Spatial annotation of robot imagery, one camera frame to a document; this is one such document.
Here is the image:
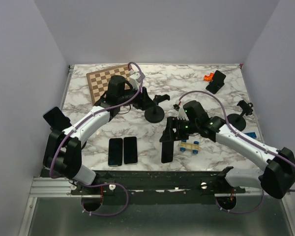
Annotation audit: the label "orange plastic block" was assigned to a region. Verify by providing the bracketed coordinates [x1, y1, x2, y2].
[204, 73, 214, 82]

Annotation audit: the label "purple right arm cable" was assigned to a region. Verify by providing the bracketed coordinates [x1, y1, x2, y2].
[177, 90, 295, 192]

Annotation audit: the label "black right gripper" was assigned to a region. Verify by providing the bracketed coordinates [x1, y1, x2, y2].
[159, 116, 199, 142]

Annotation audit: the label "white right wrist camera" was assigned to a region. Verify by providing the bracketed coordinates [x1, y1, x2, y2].
[173, 100, 188, 120]

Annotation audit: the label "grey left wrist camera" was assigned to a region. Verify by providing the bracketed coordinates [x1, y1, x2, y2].
[129, 70, 145, 90]

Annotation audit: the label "black round-base pole phone stand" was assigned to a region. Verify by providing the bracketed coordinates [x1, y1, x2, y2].
[145, 94, 170, 123]

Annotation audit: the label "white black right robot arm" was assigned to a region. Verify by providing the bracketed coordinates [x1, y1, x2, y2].
[160, 100, 295, 199]

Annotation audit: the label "blue toy brick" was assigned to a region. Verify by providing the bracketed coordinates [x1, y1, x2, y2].
[245, 132, 257, 139]

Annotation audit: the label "black phone with silver edge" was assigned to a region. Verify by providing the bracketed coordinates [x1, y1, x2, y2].
[123, 137, 138, 165]

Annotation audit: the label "wooden toy car blue wheels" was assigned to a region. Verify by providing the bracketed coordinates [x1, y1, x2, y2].
[179, 140, 200, 154]

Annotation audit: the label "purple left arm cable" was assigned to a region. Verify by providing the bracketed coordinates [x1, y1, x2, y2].
[50, 61, 146, 179]

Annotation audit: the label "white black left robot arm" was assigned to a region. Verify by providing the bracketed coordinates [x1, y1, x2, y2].
[43, 72, 153, 194]

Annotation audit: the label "aluminium frame rail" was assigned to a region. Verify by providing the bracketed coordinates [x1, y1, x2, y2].
[29, 177, 77, 197]

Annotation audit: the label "wooden chessboard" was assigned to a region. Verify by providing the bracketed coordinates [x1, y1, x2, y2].
[86, 64, 130, 104]

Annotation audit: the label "black folding phone stand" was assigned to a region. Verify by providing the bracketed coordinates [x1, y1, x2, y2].
[206, 70, 226, 94]

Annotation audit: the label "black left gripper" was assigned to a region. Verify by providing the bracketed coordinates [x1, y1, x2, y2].
[118, 83, 157, 111]

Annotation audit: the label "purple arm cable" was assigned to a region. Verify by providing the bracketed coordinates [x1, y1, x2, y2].
[177, 90, 295, 192]
[50, 61, 146, 179]

